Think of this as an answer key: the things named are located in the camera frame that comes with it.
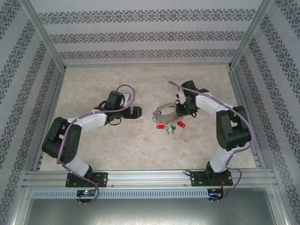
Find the small circuit board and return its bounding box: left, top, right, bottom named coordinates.
left=208, top=188, right=225, bottom=200
left=76, top=189, right=97, bottom=197

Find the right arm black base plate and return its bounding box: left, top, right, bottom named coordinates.
left=191, top=170, right=234, bottom=188

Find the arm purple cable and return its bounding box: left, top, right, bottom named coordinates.
left=168, top=81, right=255, bottom=203
left=57, top=84, right=136, bottom=204

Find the grey metal panel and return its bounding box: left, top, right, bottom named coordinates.
left=23, top=187, right=288, bottom=225

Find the left small circuit board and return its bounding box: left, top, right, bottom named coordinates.
left=76, top=189, right=97, bottom=197

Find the aluminium side rail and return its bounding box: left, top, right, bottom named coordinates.
left=32, top=69, right=68, bottom=172
left=228, top=67, right=267, bottom=169

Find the slotted grey cable duct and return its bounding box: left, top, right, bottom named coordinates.
left=31, top=189, right=209, bottom=199

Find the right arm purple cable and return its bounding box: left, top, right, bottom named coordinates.
left=168, top=81, right=255, bottom=203

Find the metal keyring holder with rings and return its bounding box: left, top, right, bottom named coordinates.
left=151, top=102, right=179, bottom=125

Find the aluminium frame post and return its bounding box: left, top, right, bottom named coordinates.
left=228, top=0, right=275, bottom=71
left=22, top=0, right=68, bottom=72

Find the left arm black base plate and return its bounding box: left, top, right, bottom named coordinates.
left=66, top=172, right=109, bottom=188

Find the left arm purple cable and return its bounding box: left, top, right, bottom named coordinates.
left=57, top=84, right=136, bottom=204

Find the aluminium mounting rail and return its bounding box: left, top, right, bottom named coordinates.
left=22, top=170, right=276, bottom=188

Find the right small circuit board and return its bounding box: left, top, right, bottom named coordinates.
left=208, top=188, right=225, bottom=200

